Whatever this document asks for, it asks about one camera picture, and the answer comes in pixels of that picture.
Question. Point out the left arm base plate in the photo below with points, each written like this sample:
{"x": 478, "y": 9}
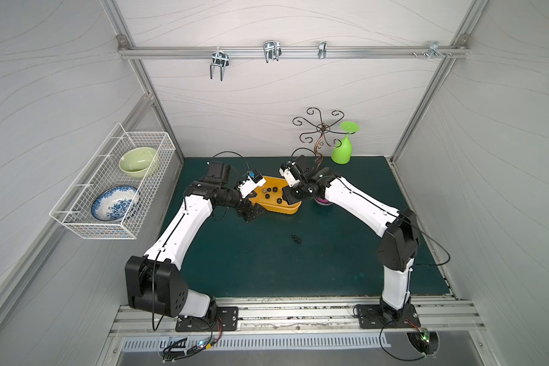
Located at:
{"x": 216, "y": 319}

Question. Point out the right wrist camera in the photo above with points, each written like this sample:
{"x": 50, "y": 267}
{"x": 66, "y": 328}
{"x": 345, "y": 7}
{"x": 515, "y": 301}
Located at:
{"x": 289, "y": 172}

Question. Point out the green ceramic bowl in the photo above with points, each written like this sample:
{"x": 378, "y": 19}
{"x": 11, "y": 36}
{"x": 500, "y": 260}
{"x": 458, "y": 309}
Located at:
{"x": 140, "y": 162}

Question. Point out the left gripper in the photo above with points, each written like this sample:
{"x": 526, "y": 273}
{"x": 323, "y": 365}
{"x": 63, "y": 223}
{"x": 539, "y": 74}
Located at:
{"x": 248, "y": 208}

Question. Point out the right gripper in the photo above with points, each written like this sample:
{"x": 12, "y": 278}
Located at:
{"x": 293, "y": 194}

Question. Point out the metal double hook middle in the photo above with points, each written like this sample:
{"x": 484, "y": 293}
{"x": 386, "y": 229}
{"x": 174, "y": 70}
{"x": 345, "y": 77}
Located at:
{"x": 272, "y": 51}

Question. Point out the white vent grille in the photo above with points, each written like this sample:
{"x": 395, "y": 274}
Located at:
{"x": 308, "y": 341}

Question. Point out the green plastic goblet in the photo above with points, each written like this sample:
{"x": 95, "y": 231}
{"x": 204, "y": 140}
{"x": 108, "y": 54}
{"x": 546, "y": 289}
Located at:
{"x": 342, "y": 153}

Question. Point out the white wire basket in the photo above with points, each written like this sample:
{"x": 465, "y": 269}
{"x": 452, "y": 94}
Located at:
{"x": 73, "y": 210}

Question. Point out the small blue patterned bowl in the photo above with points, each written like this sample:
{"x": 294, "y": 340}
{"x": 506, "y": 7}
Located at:
{"x": 322, "y": 202}

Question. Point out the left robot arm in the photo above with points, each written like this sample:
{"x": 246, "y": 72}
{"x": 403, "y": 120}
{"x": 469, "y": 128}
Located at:
{"x": 154, "y": 282}

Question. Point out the brown metal cup stand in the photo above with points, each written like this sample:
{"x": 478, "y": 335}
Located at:
{"x": 323, "y": 133}

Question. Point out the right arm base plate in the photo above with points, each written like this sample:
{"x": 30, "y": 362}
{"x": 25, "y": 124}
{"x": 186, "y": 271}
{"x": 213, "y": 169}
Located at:
{"x": 375, "y": 316}

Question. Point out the metal double hook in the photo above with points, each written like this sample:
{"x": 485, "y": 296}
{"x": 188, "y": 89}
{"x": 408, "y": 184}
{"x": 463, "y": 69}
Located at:
{"x": 220, "y": 60}
{"x": 272, "y": 51}

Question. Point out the blue white patterned plate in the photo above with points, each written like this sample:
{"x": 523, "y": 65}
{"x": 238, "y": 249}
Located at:
{"x": 112, "y": 205}

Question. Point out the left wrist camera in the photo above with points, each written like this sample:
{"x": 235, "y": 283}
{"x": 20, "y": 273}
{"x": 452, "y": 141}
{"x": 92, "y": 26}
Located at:
{"x": 252, "y": 180}

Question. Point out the metal double hook left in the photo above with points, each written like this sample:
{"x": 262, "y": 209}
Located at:
{"x": 220, "y": 60}

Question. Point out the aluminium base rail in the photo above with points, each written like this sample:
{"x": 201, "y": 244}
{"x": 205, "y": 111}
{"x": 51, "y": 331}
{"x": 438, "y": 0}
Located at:
{"x": 258, "y": 315}

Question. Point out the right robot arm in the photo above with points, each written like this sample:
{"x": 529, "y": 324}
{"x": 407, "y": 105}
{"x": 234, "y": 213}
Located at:
{"x": 397, "y": 229}

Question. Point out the yellow plastic storage box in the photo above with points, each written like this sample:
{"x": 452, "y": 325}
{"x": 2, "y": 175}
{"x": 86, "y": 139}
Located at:
{"x": 258, "y": 197}

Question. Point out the aluminium top rail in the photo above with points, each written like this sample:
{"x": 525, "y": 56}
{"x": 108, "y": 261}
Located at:
{"x": 308, "y": 52}

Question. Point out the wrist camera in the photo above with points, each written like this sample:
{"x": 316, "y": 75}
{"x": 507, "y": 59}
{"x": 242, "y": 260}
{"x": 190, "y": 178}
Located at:
{"x": 252, "y": 180}
{"x": 289, "y": 172}

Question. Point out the metal hook right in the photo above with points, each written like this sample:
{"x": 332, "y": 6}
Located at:
{"x": 433, "y": 52}

